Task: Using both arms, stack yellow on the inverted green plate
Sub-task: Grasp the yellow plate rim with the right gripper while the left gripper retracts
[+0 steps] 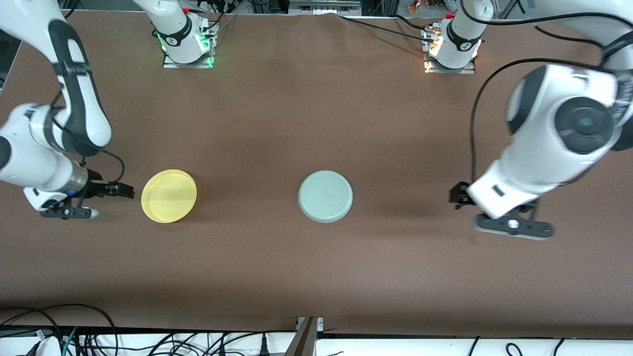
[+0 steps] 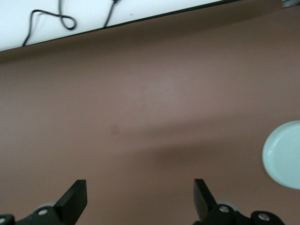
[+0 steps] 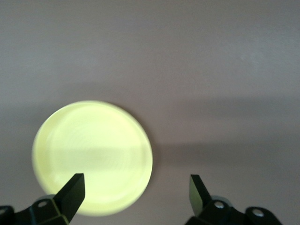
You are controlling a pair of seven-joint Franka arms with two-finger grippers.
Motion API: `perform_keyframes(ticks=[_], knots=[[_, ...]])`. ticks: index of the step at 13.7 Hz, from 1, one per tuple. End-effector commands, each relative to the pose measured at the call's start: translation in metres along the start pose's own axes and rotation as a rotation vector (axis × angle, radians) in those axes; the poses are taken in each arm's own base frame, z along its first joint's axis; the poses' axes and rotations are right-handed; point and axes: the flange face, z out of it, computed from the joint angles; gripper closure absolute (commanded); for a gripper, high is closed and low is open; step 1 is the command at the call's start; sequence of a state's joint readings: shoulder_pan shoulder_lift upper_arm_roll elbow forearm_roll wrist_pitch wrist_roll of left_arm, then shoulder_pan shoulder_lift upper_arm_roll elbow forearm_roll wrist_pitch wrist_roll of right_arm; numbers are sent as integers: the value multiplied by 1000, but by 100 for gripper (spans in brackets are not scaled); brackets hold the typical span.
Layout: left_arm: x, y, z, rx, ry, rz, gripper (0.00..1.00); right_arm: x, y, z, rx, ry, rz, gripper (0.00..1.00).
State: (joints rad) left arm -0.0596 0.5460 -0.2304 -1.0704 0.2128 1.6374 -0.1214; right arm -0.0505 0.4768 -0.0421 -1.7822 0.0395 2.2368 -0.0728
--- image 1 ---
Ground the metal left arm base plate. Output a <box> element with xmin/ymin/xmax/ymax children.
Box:
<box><xmin>423</xmin><ymin>27</ymin><xmax>476</xmax><ymax>75</ymax></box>

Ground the yellow round plate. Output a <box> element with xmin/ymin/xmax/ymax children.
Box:
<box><xmin>141</xmin><ymin>169</ymin><xmax>198</xmax><ymax>223</ymax></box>

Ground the black looped cable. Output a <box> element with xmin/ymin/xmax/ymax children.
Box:
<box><xmin>0</xmin><ymin>303</ymin><xmax>119</xmax><ymax>356</ymax></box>

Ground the short black table cable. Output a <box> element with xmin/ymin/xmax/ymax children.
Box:
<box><xmin>393</xmin><ymin>14</ymin><xmax>443</xmax><ymax>33</ymax></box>

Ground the green cable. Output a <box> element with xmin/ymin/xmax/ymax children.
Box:
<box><xmin>62</xmin><ymin>326</ymin><xmax>79</xmax><ymax>356</ymax></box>

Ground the brown table cover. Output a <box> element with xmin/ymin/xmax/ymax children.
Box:
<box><xmin>0</xmin><ymin>10</ymin><xmax>633</xmax><ymax>339</ymax></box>

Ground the white lower shelf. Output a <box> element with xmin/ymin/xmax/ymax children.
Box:
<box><xmin>0</xmin><ymin>330</ymin><xmax>633</xmax><ymax>356</ymax></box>

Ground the aluminium frame rail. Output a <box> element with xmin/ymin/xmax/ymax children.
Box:
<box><xmin>289</xmin><ymin>0</ymin><xmax>362</xmax><ymax>14</ymax></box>

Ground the long black table cable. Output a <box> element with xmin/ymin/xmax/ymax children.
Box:
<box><xmin>336</xmin><ymin>14</ymin><xmax>436</xmax><ymax>45</ymax></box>

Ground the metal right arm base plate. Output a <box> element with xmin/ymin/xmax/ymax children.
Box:
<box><xmin>163</xmin><ymin>20</ymin><xmax>218</xmax><ymax>69</ymax></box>

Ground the black base cable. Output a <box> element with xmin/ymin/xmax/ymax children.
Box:
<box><xmin>195</xmin><ymin>0</ymin><xmax>238</xmax><ymax>35</ymax></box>

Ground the pale green round plate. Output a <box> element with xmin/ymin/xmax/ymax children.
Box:
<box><xmin>298</xmin><ymin>170</ymin><xmax>354</xmax><ymax>223</ymax></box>

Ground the aluminium profile post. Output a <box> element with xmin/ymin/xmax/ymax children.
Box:
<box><xmin>284</xmin><ymin>316</ymin><xmax>319</xmax><ymax>356</ymax></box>

